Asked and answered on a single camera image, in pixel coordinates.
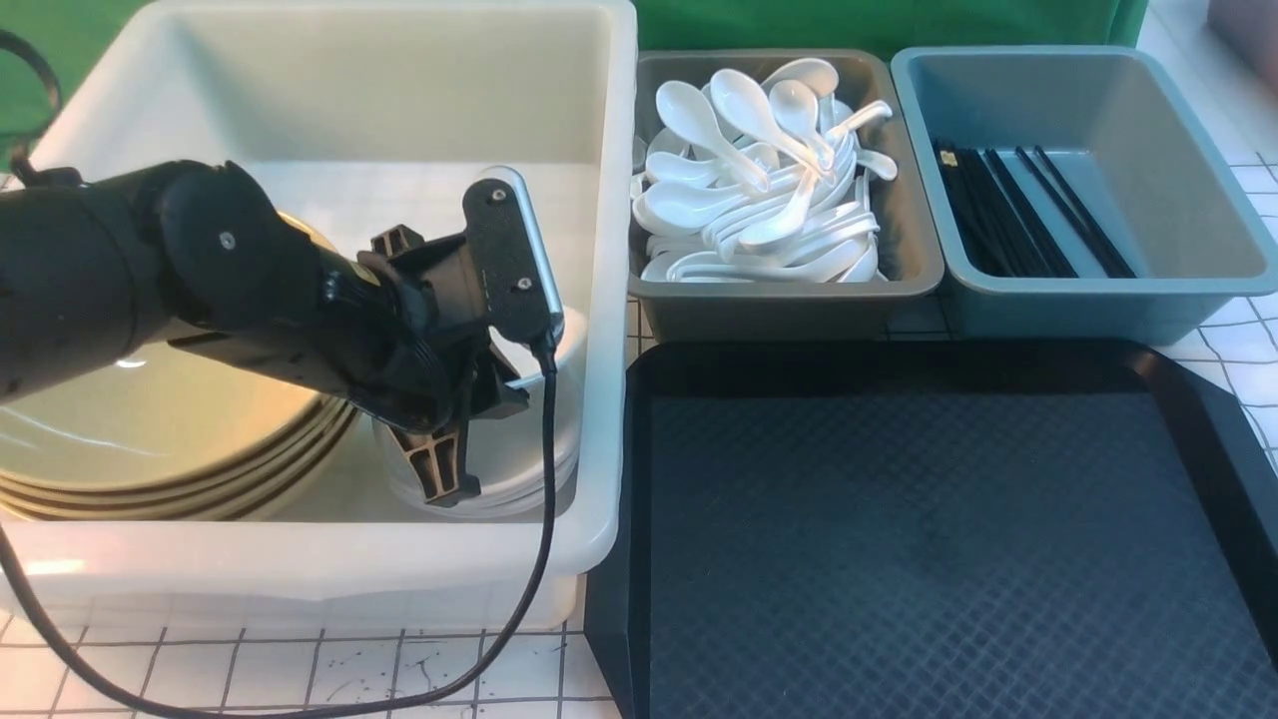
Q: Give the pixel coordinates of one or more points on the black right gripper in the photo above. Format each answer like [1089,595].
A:
[433,366]

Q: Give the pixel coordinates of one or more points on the white square sauce dish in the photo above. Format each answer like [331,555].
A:
[504,443]

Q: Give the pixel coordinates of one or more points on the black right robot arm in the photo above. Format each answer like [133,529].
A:
[197,258]

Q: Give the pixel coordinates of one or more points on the stack of white sauce dishes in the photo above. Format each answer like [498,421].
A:
[529,495]

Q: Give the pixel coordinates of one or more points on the large white plastic tub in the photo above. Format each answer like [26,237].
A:
[357,116]

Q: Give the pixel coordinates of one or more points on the stack of beige bowls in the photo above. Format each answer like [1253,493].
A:
[163,435]

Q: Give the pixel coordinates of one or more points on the pile of white soup spoons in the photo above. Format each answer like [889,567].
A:
[753,181]

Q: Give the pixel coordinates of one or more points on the black textured serving tray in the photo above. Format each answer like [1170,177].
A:
[1002,529]

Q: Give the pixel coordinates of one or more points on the green backdrop cloth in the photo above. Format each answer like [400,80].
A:
[72,35]

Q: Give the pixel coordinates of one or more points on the grey plastic spoon bin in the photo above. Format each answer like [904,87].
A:
[910,254]

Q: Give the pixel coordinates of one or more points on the black chopsticks in bin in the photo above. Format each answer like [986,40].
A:
[1001,227]

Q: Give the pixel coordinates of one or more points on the blue plastic chopstick bin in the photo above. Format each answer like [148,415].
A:
[1124,137]

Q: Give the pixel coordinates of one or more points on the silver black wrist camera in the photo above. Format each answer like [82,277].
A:
[522,302]

